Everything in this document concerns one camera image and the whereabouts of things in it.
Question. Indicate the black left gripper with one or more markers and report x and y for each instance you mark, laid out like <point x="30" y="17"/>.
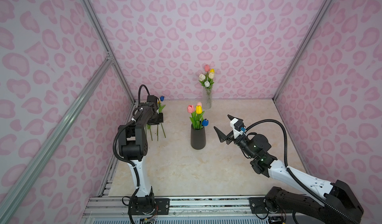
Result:
<point x="156" y="118"/>

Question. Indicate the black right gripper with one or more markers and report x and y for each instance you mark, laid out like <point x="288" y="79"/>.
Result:
<point x="230" y="131"/>

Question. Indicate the blue tulip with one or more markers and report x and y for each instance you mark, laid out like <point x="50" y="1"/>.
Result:
<point x="161" y="103"/>
<point x="205" y="122"/>

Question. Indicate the black tapered vase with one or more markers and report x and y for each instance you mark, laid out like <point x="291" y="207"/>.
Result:
<point x="198" y="138"/>

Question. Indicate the clear glass vase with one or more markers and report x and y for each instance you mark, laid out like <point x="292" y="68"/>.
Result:
<point x="207" y="99"/>

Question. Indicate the cream white tulip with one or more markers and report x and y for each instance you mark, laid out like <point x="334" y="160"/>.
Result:
<point x="211" y="75"/>

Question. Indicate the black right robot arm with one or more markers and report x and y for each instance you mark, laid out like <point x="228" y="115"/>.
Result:
<point x="326" y="201"/>

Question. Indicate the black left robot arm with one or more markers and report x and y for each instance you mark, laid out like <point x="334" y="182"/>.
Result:
<point x="130" y="145"/>

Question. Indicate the bunch of artificial tulips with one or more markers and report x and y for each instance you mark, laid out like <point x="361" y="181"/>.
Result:
<point x="148" y="127"/>

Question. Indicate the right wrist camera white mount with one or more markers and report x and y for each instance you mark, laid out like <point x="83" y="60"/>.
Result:
<point x="238" y="129"/>

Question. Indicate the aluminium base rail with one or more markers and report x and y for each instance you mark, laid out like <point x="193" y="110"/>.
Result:
<point x="194" y="210"/>

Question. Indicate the diagonal aluminium frame bar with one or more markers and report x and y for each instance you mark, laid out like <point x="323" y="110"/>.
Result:
<point x="26" y="181"/>

